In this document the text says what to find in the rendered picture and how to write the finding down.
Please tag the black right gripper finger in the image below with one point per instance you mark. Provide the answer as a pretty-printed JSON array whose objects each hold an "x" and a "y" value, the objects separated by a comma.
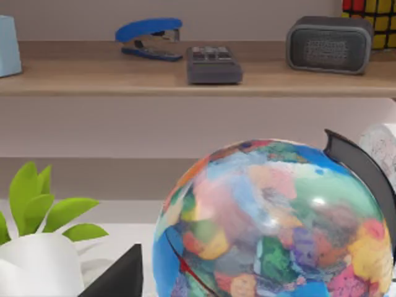
[{"x": 123, "y": 275}]

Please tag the green plant in white pot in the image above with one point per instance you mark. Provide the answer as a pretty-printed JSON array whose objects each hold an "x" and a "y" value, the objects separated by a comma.
[{"x": 37, "y": 247}]

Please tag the colourful globe with black stand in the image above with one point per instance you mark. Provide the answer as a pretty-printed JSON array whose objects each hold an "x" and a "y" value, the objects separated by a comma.
[{"x": 272, "y": 222}]

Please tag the wooden shelf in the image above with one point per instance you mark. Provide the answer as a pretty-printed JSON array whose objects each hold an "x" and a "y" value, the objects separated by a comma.
[{"x": 123, "y": 77}]

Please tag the grey calculator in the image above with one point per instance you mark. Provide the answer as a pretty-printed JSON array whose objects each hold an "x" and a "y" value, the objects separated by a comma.
[{"x": 213, "y": 65}]

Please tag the blue stapler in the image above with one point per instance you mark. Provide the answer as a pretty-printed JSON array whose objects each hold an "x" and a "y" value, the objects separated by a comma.
[{"x": 148, "y": 38}]

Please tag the light blue box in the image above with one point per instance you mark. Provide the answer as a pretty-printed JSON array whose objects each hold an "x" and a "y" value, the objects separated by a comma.
[{"x": 7, "y": 46}]

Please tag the white speckled object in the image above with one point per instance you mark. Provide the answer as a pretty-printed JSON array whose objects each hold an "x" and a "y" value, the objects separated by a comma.
[{"x": 380, "y": 148}]

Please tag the grey speaker box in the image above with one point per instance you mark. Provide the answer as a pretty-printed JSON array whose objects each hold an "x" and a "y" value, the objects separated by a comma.
[{"x": 328, "y": 46}]

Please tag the colourful puzzle cube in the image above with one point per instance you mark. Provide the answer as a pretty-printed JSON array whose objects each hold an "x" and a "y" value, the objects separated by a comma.
[{"x": 376, "y": 21}]

